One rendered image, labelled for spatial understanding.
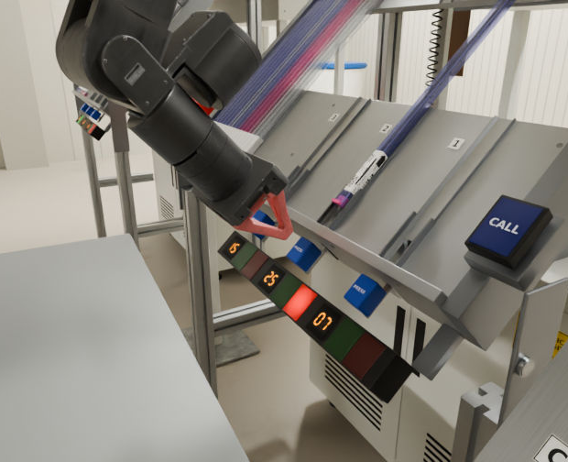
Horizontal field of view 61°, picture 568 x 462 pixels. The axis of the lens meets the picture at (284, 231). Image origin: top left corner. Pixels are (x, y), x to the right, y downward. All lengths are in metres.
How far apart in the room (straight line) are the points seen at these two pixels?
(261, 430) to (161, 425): 0.87
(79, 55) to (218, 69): 0.11
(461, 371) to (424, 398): 0.13
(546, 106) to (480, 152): 3.07
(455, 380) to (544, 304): 0.54
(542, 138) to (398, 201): 0.14
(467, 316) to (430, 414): 0.61
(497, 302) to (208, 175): 0.27
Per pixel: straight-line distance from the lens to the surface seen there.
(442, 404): 0.97
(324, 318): 0.50
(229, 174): 0.45
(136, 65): 0.39
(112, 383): 0.54
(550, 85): 3.57
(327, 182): 0.61
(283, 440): 1.31
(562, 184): 0.45
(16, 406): 0.55
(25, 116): 4.29
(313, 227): 0.53
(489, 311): 0.43
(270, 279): 0.58
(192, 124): 0.43
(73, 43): 0.40
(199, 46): 0.44
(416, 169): 0.54
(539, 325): 0.40
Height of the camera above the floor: 0.92
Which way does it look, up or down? 21 degrees down
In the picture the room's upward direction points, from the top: straight up
